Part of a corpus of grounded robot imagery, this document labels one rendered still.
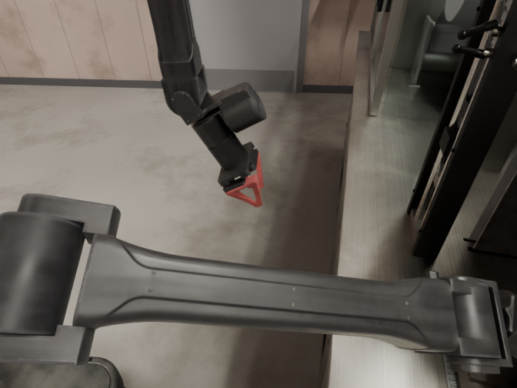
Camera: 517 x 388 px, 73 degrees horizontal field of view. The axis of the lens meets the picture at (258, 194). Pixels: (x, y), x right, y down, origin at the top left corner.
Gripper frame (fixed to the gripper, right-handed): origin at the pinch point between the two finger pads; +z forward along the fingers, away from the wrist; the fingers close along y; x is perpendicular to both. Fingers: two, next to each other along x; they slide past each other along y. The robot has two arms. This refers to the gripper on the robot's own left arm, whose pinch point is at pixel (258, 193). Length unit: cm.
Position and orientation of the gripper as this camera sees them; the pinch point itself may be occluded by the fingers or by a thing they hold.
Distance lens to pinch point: 72.3
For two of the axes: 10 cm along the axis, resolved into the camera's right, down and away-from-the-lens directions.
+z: 4.9, 7.0, 5.2
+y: 0.7, -6.3, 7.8
